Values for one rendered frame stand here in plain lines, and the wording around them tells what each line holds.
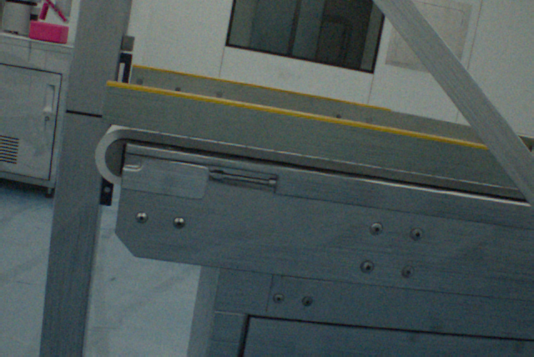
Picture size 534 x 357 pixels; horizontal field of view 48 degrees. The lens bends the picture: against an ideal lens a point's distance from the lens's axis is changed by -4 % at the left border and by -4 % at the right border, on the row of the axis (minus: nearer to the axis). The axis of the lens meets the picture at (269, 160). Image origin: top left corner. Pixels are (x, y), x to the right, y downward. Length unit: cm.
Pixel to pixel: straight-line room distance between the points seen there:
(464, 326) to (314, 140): 28
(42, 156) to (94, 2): 234
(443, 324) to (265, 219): 24
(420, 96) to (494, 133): 531
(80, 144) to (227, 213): 33
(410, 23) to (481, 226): 21
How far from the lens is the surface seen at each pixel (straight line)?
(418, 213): 57
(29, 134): 312
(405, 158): 55
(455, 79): 50
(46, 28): 307
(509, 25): 601
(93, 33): 80
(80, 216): 84
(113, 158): 53
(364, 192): 54
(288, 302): 61
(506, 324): 71
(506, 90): 601
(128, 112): 51
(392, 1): 52
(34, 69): 311
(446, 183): 59
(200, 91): 78
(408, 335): 68
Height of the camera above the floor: 91
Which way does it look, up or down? 10 degrees down
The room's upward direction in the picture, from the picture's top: 11 degrees clockwise
